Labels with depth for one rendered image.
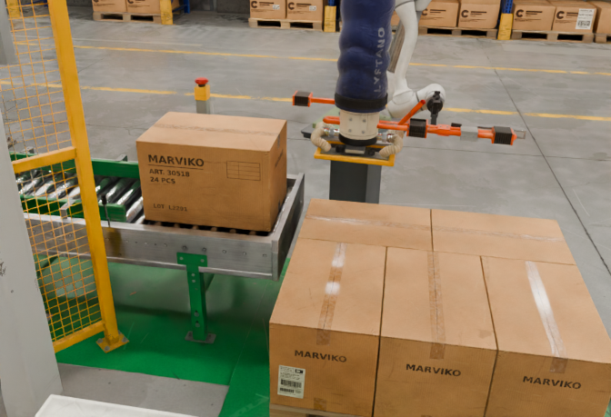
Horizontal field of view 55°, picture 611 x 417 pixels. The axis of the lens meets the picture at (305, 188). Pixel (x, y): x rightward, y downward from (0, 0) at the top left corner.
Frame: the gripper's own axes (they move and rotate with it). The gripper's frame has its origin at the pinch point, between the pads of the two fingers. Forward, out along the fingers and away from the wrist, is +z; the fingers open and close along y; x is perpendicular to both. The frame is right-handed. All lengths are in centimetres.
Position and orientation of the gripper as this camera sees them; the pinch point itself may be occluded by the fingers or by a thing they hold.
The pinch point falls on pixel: (435, 116)
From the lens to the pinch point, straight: 271.1
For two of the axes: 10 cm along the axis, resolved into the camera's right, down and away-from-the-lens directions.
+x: -9.8, -1.0, 1.6
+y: -0.2, 9.0, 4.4
